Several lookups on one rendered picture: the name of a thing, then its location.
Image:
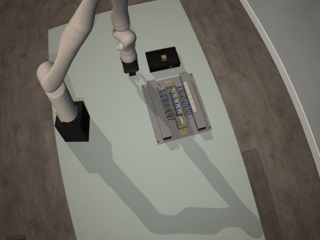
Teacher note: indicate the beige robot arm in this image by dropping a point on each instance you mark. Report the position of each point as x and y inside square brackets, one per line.
[51, 75]

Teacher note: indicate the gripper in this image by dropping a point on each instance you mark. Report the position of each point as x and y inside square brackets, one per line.
[130, 63]

